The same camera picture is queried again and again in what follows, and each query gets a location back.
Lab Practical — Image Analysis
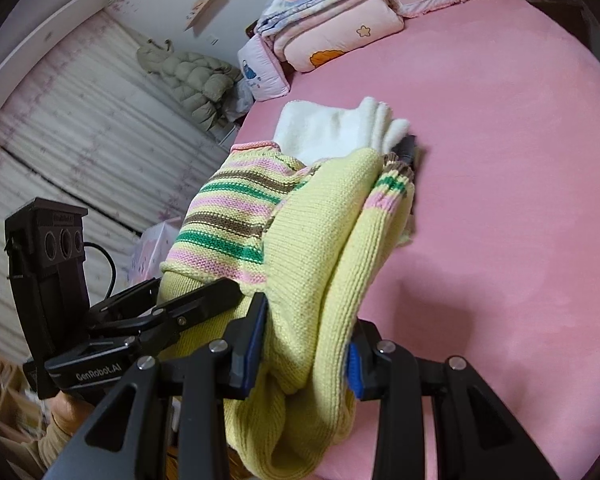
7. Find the white printed storage box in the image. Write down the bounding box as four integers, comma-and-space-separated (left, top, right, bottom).
130, 217, 183, 286

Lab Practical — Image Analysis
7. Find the grey folded garment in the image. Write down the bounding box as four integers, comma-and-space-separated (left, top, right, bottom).
392, 134, 426, 181

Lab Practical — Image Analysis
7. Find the person's left forearm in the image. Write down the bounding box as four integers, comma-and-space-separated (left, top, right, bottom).
32, 412, 88, 480

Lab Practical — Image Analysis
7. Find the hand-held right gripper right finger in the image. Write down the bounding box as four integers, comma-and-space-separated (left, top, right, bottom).
345, 317, 600, 480

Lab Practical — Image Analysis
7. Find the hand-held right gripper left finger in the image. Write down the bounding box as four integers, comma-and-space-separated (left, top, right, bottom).
42, 292, 270, 480

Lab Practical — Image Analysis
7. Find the white pillow with blue print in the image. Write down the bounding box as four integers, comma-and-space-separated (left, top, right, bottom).
236, 35, 292, 103

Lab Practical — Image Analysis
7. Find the black cable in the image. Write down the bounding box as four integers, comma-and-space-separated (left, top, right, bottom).
82, 242, 117, 306

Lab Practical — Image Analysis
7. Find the white floral curtain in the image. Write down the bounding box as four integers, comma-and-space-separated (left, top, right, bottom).
0, 10, 231, 361

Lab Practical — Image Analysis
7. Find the yellow striped knit cardigan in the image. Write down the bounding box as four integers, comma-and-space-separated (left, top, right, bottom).
157, 141, 417, 478

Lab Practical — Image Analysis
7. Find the wooden wall shelf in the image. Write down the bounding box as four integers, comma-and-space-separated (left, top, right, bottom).
182, 0, 228, 31

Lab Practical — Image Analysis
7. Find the dark bedside table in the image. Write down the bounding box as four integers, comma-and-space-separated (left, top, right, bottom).
520, 0, 588, 26

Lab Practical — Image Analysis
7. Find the olive puffer jacket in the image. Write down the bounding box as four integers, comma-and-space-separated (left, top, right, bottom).
136, 37, 243, 133

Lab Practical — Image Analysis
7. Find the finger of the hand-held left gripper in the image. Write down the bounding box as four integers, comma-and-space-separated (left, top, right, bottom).
87, 277, 163, 323
130, 277, 242, 362

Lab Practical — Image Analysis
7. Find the person's left hand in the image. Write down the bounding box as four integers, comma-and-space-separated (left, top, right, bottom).
47, 391, 98, 436

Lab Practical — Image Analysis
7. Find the pink bed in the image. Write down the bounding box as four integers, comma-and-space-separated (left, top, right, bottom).
225, 0, 600, 480

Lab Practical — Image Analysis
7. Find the white curtain cornice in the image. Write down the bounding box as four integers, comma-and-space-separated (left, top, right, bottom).
0, 0, 116, 111

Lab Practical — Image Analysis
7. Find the brown storage clutter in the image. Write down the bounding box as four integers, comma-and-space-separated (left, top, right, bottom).
0, 340, 51, 461

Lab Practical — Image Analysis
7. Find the white fleece garment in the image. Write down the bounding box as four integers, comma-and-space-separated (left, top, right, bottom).
271, 96, 413, 166

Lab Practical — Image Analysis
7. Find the clear plastic bag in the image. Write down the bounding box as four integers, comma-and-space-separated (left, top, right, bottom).
220, 80, 256, 126

